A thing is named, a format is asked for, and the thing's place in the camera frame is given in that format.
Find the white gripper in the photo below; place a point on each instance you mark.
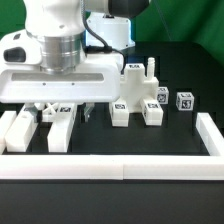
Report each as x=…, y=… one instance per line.
x=55, y=69

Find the white chair back frame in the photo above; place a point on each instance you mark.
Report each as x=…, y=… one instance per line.
x=51, y=133

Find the white chair seat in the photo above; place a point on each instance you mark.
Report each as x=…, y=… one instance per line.
x=138, y=81

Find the small white marker cube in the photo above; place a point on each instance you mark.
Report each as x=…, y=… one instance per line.
x=163, y=95

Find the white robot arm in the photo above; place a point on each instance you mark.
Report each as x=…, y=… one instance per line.
x=63, y=18

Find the right white marker cube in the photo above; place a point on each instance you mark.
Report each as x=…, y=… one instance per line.
x=185, y=101

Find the white U-shaped fence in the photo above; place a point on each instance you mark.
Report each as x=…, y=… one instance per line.
x=124, y=167

